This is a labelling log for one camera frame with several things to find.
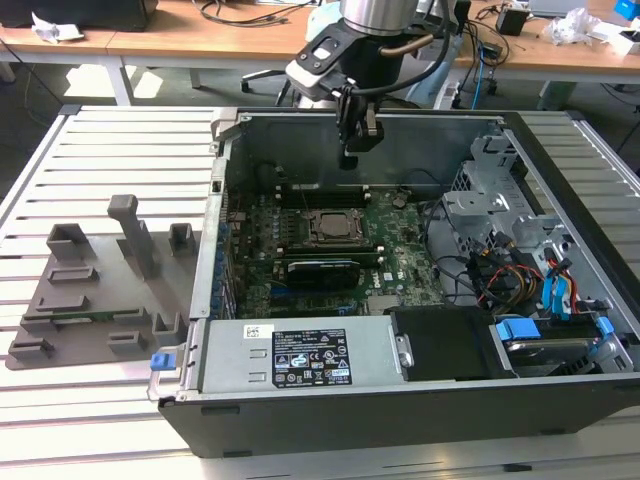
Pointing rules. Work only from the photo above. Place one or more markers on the installed RAM stick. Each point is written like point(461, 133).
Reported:
point(330, 258)

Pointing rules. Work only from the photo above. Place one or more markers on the crumpled white paper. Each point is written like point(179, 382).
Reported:
point(55, 27)

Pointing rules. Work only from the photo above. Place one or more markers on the small black box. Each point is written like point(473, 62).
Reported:
point(511, 21)

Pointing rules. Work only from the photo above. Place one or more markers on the green motherboard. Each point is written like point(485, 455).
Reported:
point(410, 260)

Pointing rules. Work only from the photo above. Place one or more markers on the white power strip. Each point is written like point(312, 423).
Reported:
point(450, 95)

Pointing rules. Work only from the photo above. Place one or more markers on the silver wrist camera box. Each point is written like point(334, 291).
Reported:
point(315, 75)

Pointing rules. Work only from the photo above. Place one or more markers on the black graphics card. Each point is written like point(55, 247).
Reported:
point(324, 272)

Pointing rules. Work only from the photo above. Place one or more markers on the black RAM slot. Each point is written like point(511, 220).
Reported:
point(340, 201)
point(330, 250)
point(340, 205)
point(340, 192)
point(330, 254)
point(340, 196)
point(330, 246)

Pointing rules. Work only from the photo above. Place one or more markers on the silver topped CPU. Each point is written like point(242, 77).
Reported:
point(336, 225)

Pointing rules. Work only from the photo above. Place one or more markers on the silver power supply unit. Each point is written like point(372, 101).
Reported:
point(240, 357)

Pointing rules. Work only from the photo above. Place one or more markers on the blue case latch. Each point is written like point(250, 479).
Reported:
point(162, 362)

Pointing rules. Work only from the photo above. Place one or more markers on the silver metal drive cage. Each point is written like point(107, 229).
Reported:
point(480, 205)

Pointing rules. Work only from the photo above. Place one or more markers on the silver laptop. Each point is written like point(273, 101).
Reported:
point(555, 4)

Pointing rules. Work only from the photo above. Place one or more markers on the crumpled clear plastic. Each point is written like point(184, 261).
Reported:
point(570, 27)

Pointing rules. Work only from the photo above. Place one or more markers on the grey parts rack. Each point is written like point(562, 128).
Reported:
point(120, 295)

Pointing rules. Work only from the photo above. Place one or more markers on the wooden desk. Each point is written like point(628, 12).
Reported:
point(150, 45)
point(550, 60)

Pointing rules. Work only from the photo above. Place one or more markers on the black plastic drive shroud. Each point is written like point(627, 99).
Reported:
point(445, 342)

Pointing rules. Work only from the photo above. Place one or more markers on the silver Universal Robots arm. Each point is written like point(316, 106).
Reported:
point(380, 12)

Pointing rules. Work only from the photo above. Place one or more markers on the small white box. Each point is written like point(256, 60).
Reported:
point(631, 40)

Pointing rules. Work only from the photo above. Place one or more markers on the CPU socket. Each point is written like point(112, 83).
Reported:
point(340, 241)

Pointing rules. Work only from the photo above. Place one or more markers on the silver chipset heatsink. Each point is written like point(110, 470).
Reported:
point(384, 305)

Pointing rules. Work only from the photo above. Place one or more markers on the black open PC case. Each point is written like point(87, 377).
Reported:
point(400, 425)

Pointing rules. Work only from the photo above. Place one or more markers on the hard disk in blue carrier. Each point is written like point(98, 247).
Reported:
point(545, 347)

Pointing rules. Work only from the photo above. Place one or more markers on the black office chair base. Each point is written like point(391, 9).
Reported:
point(260, 76)

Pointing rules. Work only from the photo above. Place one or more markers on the green RAM stick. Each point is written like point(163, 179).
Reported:
point(100, 315)

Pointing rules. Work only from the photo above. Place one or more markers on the round coin battery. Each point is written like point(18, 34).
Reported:
point(399, 202)

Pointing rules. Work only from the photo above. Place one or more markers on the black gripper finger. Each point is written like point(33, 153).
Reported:
point(372, 142)
point(345, 125)

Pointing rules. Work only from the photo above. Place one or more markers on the small blue box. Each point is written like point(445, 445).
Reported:
point(624, 7)

